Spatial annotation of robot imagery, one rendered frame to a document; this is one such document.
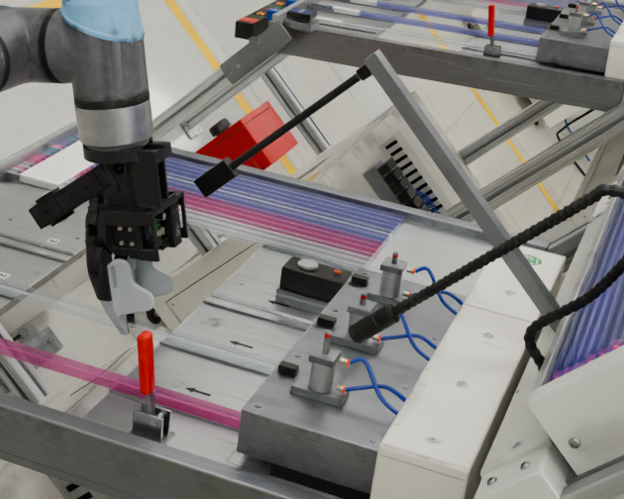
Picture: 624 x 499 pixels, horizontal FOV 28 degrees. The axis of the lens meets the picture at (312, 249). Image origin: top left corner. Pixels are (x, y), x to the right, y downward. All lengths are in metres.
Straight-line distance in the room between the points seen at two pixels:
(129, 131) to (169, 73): 2.36
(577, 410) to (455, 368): 0.26
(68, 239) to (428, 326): 0.48
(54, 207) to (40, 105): 1.79
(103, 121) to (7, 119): 1.76
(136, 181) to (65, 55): 0.14
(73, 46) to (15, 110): 1.80
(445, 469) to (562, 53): 1.48
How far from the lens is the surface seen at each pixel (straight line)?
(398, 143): 2.85
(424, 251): 1.62
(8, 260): 1.49
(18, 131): 2.99
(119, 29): 1.22
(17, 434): 1.21
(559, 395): 0.96
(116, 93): 1.23
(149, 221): 1.25
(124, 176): 1.27
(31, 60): 1.26
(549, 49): 2.44
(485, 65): 2.43
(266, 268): 1.51
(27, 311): 2.53
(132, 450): 1.15
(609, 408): 0.96
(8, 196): 1.66
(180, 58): 3.69
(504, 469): 1.02
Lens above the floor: 1.79
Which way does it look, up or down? 29 degrees down
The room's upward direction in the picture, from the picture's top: 58 degrees clockwise
